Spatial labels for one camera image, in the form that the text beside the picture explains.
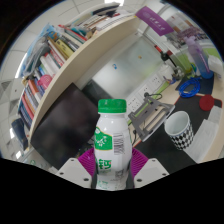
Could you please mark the white green-capped drink bottle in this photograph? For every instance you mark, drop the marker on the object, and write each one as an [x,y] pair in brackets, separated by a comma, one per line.
[112,146]

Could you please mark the black desk mat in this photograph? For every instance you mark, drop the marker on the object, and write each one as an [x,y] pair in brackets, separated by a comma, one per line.
[156,151]

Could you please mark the grey metal laptop stand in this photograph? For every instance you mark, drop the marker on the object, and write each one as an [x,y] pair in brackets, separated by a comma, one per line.
[150,118]

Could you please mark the crumpled white tissue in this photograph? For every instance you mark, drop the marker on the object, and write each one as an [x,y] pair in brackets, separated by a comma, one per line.
[215,66]

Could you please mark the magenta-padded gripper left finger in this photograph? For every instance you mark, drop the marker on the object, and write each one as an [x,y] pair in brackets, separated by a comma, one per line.
[75,171]

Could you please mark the group photo poster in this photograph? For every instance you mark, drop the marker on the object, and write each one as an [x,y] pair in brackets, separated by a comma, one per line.
[186,28]

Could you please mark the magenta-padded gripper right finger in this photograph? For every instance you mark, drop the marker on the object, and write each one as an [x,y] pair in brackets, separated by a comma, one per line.
[150,170]

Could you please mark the black computer monitor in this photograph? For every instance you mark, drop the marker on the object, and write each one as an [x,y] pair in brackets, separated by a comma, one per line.
[66,126]

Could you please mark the purple hanging pennant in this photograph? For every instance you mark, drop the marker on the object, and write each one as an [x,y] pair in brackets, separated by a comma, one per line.
[153,20]

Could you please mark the white wall socket row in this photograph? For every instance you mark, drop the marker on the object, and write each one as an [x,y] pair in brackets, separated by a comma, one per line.
[143,93]

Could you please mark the white round jar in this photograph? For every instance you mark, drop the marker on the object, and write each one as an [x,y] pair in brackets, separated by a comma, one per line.
[165,71]

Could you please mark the small dark screen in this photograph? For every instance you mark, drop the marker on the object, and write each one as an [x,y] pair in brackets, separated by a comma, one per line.
[95,91]

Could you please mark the ceiling light panels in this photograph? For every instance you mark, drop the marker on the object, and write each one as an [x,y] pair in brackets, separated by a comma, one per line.
[114,2]

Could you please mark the white folded paper towel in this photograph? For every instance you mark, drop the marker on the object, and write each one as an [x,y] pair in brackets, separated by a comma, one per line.
[201,135]

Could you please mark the black-white patterned cup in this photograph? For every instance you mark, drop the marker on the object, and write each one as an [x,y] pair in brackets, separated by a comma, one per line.
[181,133]

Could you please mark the wooden shelf with books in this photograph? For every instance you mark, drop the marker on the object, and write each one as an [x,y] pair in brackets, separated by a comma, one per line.
[76,63]

